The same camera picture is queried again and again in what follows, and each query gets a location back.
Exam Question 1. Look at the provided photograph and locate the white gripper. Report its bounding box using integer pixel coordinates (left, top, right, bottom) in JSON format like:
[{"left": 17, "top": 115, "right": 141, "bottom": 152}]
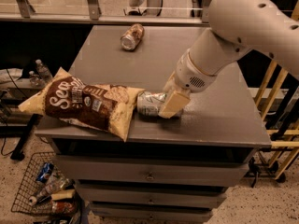
[{"left": 158, "top": 49, "right": 217, "bottom": 119}]

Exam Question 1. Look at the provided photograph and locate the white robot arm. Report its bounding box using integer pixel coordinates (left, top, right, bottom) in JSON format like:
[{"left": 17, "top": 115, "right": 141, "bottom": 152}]
[{"left": 159, "top": 0, "right": 299, "bottom": 119}]

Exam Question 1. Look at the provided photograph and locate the brown yellow chip bag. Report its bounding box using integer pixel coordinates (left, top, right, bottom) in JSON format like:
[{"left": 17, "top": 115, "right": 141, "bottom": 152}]
[{"left": 19, "top": 68, "right": 143, "bottom": 141}]

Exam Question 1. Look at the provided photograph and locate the brown soda can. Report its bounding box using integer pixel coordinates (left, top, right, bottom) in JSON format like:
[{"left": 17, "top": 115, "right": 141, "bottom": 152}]
[{"left": 121, "top": 23, "right": 145, "bottom": 50}]

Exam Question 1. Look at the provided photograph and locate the blue pepsi can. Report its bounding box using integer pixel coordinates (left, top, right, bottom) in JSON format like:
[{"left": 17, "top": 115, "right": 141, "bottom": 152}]
[{"left": 36, "top": 162, "right": 54, "bottom": 183}]

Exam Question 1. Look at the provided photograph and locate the red can in basket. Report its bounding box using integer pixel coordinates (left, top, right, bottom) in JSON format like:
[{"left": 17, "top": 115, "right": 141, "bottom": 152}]
[{"left": 51, "top": 202, "right": 78, "bottom": 215}]

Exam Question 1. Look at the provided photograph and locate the grey drawer cabinet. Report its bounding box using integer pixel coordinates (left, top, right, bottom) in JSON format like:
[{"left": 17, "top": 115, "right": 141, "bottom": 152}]
[{"left": 36, "top": 25, "right": 270, "bottom": 224}]

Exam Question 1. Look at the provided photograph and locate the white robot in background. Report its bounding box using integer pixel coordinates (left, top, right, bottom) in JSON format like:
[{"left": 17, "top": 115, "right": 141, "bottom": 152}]
[{"left": 128, "top": 0, "right": 163, "bottom": 17}]

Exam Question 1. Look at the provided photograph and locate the metal railing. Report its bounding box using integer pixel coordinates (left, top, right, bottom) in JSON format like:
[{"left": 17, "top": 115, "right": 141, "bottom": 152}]
[{"left": 0, "top": 0, "right": 209, "bottom": 26}]

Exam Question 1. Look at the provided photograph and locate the small clear water bottle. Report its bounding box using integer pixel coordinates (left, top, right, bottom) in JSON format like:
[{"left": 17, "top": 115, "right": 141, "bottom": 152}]
[{"left": 29, "top": 71, "right": 44, "bottom": 87}]

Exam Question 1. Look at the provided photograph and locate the plastic bottle in basket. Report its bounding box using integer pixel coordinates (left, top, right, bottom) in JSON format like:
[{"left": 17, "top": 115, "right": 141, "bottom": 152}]
[{"left": 29, "top": 177, "right": 72, "bottom": 206}]

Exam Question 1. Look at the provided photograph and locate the yellow sponge in basket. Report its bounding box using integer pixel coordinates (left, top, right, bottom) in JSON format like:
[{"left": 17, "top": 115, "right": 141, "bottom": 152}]
[{"left": 51, "top": 189, "right": 76, "bottom": 201}]

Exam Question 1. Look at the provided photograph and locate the black stand leg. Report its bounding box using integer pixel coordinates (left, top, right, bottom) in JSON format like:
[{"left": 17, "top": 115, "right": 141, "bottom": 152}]
[{"left": 10, "top": 114, "right": 39, "bottom": 161}]

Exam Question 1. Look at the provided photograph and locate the wire basket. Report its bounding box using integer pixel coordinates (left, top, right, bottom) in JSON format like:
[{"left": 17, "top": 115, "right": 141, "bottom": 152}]
[{"left": 11, "top": 152, "right": 80, "bottom": 217}]

